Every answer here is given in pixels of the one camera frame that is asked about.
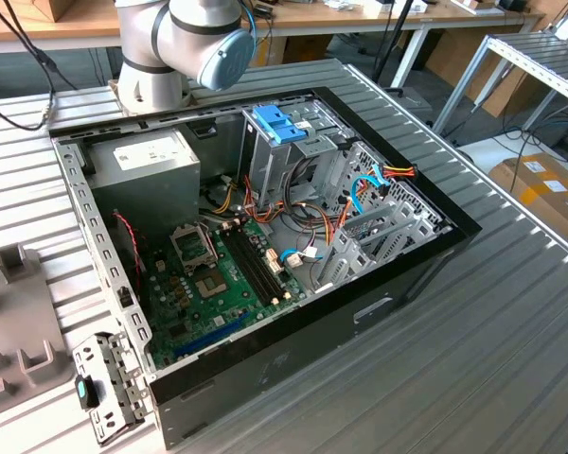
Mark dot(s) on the metal card retention bracket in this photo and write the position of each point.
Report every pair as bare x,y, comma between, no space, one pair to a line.
123,373

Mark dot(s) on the black case fan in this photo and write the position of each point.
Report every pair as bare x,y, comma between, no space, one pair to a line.
123,246

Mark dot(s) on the wooden desk with white frame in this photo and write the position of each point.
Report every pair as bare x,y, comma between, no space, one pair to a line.
454,19

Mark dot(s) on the green motherboard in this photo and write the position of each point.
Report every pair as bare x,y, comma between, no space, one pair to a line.
227,307

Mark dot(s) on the small brown box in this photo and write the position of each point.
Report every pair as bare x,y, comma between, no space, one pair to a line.
57,9

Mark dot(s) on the aluminium slat shelf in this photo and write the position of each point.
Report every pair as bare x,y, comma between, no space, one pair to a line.
516,59

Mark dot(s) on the black RAM slot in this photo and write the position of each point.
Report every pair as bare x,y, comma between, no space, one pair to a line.
246,268
252,267
257,265
263,262

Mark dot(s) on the metal drive cage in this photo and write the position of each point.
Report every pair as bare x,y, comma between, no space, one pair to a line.
274,165

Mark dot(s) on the grey power supply unit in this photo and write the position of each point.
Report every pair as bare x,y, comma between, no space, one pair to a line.
142,189

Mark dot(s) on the blue plastic drive latch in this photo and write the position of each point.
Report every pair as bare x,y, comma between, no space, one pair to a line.
274,123

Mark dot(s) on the brown cardboard sheet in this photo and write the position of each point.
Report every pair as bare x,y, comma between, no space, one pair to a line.
454,57

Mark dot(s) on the thin metal locking lever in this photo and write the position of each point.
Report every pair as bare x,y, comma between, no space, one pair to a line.
211,247

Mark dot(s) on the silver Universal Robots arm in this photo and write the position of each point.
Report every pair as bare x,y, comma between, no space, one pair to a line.
147,71

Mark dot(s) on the small black chassis switch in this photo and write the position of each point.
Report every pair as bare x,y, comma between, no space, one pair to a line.
124,297

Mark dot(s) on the cardboard box with white labels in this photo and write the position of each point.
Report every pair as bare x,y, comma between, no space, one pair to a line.
539,208

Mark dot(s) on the black open PC case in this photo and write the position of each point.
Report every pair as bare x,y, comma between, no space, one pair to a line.
312,340

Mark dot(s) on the blue expansion slot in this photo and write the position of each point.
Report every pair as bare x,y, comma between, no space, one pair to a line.
213,337

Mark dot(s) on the grey parts rack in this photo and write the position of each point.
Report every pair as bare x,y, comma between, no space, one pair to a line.
19,321

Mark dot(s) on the metal disk bay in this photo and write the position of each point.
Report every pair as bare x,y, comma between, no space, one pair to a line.
355,265

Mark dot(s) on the plain brown cardboard box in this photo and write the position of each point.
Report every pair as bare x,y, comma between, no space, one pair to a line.
312,47

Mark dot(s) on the black tripod stand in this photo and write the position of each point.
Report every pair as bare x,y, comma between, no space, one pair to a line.
394,40

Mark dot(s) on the black latch with teal button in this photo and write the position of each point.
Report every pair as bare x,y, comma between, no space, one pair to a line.
83,391

